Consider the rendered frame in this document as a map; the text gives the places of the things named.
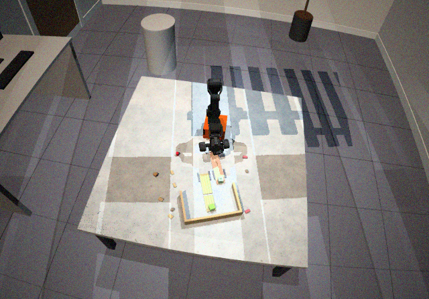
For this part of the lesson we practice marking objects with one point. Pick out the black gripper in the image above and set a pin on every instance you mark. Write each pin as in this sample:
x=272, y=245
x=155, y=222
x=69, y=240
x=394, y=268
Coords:
x=203, y=145

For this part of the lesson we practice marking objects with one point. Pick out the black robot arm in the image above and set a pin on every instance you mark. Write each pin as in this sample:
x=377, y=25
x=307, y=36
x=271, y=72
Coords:
x=214, y=85

